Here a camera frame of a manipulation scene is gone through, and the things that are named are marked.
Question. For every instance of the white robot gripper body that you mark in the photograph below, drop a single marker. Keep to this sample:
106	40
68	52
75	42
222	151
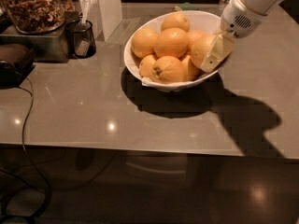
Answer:
239	20

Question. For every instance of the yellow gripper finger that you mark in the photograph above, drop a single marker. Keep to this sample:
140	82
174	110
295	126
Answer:
221	47

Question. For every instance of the large orange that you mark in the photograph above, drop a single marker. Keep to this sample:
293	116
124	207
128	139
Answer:
200	48

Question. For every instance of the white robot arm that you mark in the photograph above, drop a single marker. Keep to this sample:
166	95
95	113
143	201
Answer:
262	7

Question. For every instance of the white ceramic bowl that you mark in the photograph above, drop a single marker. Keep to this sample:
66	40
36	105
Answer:
199	20

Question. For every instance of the hidden back right orange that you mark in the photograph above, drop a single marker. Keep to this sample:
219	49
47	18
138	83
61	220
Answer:
193	36

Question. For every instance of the partly hidden lower orange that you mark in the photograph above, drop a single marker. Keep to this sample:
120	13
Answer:
192	72

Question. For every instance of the centre top orange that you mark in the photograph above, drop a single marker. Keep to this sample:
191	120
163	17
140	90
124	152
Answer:
172	42

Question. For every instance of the green cloth behind bowl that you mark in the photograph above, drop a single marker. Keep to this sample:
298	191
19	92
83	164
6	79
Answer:
184	6

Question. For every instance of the top back orange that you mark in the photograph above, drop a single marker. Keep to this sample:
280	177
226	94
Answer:
176	20

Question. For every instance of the small lower left orange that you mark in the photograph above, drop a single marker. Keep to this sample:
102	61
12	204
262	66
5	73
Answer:
146	66

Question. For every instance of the front orange with stem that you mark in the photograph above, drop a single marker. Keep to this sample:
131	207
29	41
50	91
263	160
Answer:
168	69

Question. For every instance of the white box column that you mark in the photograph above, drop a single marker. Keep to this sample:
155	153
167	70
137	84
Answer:
105	15

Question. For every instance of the dark glass cup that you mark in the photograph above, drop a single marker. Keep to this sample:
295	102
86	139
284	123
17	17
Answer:
80	39

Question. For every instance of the white spoon in cup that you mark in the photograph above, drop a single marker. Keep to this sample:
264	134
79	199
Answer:
85	10

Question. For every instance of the metal tray box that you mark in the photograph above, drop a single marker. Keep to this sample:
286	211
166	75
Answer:
50	47

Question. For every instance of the glass jar of nuts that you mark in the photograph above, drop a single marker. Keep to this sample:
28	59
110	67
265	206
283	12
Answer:
33	17

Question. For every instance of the black appliance at left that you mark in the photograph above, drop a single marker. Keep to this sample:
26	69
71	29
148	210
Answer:
16	63

